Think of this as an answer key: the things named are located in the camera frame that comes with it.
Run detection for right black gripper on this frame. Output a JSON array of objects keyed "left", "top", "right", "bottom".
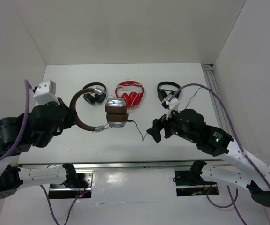
[{"left": 146, "top": 106, "right": 197, "bottom": 143}]

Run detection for brown silver headphones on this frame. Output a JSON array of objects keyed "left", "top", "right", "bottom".
[{"left": 69, "top": 88, "right": 129, "bottom": 132}]

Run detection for thin black headphone cable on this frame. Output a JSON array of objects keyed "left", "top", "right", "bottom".
[{"left": 129, "top": 86, "right": 214, "bottom": 142}]

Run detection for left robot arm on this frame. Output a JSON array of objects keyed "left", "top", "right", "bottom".
[{"left": 0, "top": 101, "right": 78, "bottom": 199}]

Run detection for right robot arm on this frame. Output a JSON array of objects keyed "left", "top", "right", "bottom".
[{"left": 147, "top": 109, "right": 270, "bottom": 208}]

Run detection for left black headphones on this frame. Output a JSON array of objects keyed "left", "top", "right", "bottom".
[{"left": 83, "top": 82, "right": 107, "bottom": 105}]

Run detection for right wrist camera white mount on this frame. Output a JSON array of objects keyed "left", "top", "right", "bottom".
[{"left": 161, "top": 94, "right": 180, "bottom": 120}]

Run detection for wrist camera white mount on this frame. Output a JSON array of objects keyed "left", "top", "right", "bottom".
[
  {"left": 161, "top": 94, "right": 180, "bottom": 120},
  {"left": 33, "top": 80, "right": 59, "bottom": 105}
]

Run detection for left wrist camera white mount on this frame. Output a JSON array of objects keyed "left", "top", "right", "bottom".
[{"left": 33, "top": 80, "right": 59, "bottom": 105}]

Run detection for red headphones with white cable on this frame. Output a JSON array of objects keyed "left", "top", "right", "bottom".
[{"left": 115, "top": 81, "right": 144, "bottom": 110}]

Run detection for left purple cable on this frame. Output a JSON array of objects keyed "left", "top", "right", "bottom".
[{"left": 0, "top": 79, "right": 84, "bottom": 225}]

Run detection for purple cable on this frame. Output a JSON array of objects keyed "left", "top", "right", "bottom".
[
  {"left": 167, "top": 83, "right": 270, "bottom": 225},
  {"left": 0, "top": 79, "right": 84, "bottom": 225}
]

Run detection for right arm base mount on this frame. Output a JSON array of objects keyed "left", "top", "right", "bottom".
[{"left": 173, "top": 160, "right": 219, "bottom": 197}]

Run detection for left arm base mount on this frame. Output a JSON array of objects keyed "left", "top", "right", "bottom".
[{"left": 48, "top": 168, "right": 94, "bottom": 199}]

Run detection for aluminium rail right side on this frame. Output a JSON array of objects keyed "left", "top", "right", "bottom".
[{"left": 201, "top": 64, "right": 231, "bottom": 136}]

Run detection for aluminium rail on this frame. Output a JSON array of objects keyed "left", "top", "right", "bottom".
[
  {"left": 201, "top": 64, "right": 231, "bottom": 136},
  {"left": 19, "top": 159, "right": 230, "bottom": 170}
]

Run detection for aluminium rail front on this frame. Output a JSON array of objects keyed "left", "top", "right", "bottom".
[{"left": 19, "top": 159, "right": 230, "bottom": 170}]

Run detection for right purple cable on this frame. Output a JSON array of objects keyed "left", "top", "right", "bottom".
[{"left": 167, "top": 83, "right": 270, "bottom": 225}]

